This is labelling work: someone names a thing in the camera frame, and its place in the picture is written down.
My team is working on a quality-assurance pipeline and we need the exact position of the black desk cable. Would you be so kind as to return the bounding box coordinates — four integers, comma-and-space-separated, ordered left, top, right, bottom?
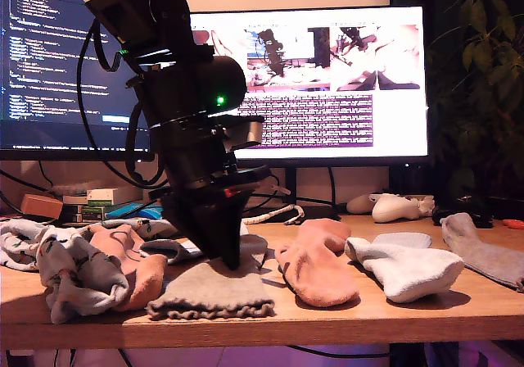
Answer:
0, 161, 56, 216
286, 344, 392, 360
327, 168, 339, 208

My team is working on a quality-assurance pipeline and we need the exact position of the black flat device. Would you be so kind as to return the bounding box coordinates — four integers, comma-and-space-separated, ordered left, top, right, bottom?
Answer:
431, 205, 495, 229

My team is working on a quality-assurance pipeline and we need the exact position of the pink sock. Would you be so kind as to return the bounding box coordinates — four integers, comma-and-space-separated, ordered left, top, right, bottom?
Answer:
88, 223, 168, 313
273, 218, 361, 307

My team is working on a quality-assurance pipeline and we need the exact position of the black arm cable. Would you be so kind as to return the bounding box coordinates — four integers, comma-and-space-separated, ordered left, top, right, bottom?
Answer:
75, 16, 171, 191

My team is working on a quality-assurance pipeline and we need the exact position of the monitor with bright white screen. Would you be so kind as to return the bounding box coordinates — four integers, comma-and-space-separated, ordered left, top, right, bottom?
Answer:
187, 6, 430, 170

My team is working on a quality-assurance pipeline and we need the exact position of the blue plastic pack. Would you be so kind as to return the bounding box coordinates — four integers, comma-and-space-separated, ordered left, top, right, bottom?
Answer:
105, 202, 165, 221

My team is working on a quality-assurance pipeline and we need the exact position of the dark green box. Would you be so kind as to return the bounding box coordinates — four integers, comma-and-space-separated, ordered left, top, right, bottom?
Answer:
61, 202, 108, 224

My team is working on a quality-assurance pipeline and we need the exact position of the monitor with dark code screen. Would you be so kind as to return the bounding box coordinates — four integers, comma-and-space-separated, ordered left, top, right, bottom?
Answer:
0, 0, 156, 163

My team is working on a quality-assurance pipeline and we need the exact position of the white and green box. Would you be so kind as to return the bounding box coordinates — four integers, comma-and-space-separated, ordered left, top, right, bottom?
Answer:
86, 188, 120, 208

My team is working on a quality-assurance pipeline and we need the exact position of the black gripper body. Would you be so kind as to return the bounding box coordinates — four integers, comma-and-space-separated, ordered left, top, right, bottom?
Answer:
149, 116, 272, 201

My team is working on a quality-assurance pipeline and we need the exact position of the black monitor stand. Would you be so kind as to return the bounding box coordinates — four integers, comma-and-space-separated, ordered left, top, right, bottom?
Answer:
244, 168, 343, 225

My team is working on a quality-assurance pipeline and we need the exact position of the green leafy houseplant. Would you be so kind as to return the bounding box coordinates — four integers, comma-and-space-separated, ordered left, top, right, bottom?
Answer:
425, 0, 524, 204

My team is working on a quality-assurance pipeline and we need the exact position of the arm grey camera box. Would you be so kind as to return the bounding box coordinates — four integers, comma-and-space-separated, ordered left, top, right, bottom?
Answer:
208, 114, 267, 152

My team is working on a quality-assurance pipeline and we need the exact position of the cream rounded device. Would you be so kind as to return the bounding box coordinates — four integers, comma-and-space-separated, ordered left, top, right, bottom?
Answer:
346, 194, 376, 215

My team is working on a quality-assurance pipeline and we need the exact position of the white patterned item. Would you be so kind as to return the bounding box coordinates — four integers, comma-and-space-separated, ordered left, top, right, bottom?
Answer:
416, 195, 436, 217

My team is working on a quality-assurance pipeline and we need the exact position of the grey frilly cuff sock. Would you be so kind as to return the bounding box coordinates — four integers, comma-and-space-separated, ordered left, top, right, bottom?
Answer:
146, 233, 276, 321
440, 212, 524, 293

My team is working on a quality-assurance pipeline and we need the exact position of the white game controller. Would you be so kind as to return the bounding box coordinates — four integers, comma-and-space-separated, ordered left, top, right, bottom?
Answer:
370, 193, 422, 224

